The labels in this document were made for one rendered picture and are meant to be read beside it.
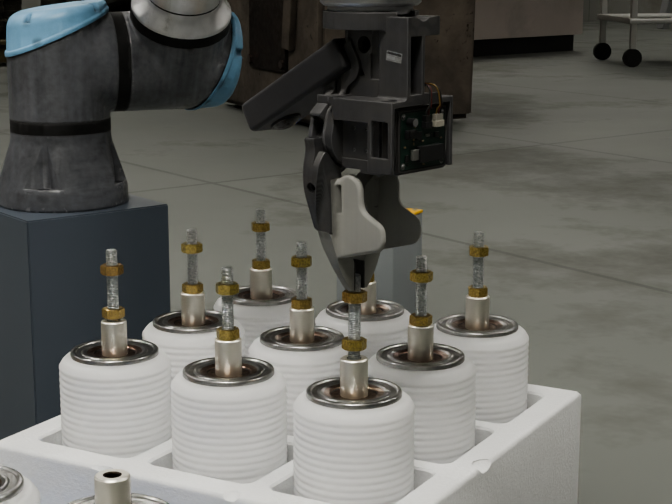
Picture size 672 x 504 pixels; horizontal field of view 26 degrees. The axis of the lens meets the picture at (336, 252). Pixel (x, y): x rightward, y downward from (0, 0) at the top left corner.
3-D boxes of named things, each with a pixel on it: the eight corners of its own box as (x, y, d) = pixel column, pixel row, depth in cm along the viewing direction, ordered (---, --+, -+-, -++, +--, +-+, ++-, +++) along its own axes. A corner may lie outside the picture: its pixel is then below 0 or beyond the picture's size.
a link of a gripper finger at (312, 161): (316, 234, 108) (319, 116, 106) (301, 232, 109) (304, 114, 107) (358, 228, 111) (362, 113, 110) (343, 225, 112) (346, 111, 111)
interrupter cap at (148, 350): (135, 340, 131) (135, 333, 131) (174, 360, 125) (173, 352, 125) (56, 353, 127) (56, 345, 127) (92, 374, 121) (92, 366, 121)
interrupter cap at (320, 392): (401, 384, 118) (402, 376, 118) (401, 414, 111) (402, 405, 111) (308, 383, 118) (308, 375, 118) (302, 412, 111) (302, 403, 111)
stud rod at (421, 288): (423, 344, 124) (424, 257, 122) (412, 343, 124) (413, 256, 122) (428, 341, 124) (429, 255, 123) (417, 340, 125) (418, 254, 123)
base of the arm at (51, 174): (-24, 199, 173) (-28, 116, 171) (90, 186, 182) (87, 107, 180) (33, 217, 161) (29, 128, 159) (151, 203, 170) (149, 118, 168)
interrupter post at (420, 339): (427, 366, 123) (427, 329, 122) (401, 363, 124) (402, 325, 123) (438, 359, 125) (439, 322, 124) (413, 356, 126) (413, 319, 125)
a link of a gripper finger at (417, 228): (407, 297, 110) (405, 176, 108) (348, 285, 114) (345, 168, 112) (432, 288, 112) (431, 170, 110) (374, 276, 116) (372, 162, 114)
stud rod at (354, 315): (362, 369, 114) (363, 274, 112) (352, 371, 113) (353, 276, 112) (355, 366, 115) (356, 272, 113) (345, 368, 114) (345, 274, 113)
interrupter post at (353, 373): (369, 393, 116) (369, 353, 115) (368, 403, 113) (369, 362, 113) (339, 393, 116) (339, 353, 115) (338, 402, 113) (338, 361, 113)
